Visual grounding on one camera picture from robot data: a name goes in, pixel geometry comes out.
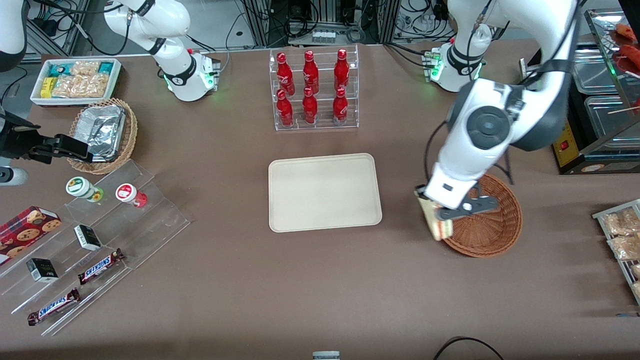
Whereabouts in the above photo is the small black tissue box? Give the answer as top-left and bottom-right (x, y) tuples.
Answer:
(74, 224), (103, 252)
(26, 258), (59, 283)

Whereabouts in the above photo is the Snickers chocolate bar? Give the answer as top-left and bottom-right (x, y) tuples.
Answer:
(77, 248), (126, 286)
(27, 288), (81, 327)

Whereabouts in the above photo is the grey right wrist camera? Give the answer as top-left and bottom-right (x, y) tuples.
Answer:
(0, 167), (29, 186)

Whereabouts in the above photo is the red lid yogurt cup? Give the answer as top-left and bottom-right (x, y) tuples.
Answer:
(115, 183), (148, 209)

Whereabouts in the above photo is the aluminium equipment rack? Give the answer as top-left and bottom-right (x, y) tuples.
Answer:
(235, 0), (451, 47)

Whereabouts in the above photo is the green lid yogurt cup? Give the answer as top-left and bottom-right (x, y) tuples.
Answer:
(65, 176), (105, 203)

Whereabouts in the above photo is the steel food pan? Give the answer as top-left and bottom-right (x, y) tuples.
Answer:
(584, 95), (640, 151)
(571, 46), (618, 96)

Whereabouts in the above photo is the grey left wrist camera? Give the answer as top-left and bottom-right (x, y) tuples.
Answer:
(436, 194), (499, 222)

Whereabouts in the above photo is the black food warmer case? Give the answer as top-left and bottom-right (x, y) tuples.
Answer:
(519, 7), (640, 176)

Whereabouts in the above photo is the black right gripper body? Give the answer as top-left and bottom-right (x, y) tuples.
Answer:
(0, 114), (57, 165)

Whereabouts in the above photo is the brown wicker basket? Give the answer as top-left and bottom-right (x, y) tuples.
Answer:
(442, 172), (524, 259)

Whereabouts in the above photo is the white plastic snack bin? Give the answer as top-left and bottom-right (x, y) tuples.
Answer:
(30, 57), (122, 108)

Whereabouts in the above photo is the cream plastic tray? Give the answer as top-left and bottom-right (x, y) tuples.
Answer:
(268, 152), (383, 234)

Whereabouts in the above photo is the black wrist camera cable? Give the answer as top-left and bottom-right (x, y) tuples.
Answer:
(423, 120), (451, 188)

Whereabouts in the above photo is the black looped cable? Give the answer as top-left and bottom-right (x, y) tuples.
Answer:
(432, 336), (506, 360)

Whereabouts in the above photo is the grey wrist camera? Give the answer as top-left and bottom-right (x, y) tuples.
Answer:
(436, 194), (499, 222)
(0, 167), (29, 186)

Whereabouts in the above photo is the clear acrylic bottle rack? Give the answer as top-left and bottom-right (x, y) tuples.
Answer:
(269, 44), (360, 132)

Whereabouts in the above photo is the triangular sandwich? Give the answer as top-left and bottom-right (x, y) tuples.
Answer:
(414, 189), (454, 242)

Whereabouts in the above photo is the metal wire tray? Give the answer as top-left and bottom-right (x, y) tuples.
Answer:
(592, 199), (640, 306)

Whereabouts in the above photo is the aluminium frame stand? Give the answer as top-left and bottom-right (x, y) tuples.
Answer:
(25, 0), (96, 58)

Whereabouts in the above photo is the aluminium foil tray stack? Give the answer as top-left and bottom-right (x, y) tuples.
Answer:
(74, 105), (127, 162)

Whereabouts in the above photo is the red chocolate cookie box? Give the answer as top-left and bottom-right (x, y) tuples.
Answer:
(0, 205), (62, 266)

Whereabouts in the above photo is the clear acrylic stepped shelf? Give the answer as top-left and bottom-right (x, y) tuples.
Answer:
(0, 159), (191, 337)

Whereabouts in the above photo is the red cola bottle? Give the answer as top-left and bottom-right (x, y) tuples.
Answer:
(276, 52), (296, 97)
(302, 87), (319, 125)
(276, 89), (294, 128)
(332, 87), (349, 126)
(302, 50), (320, 95)
(334, 48), (350, 93)

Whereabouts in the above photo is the light tan wicker basket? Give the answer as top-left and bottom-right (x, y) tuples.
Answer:
(66, 97), (138, 176)

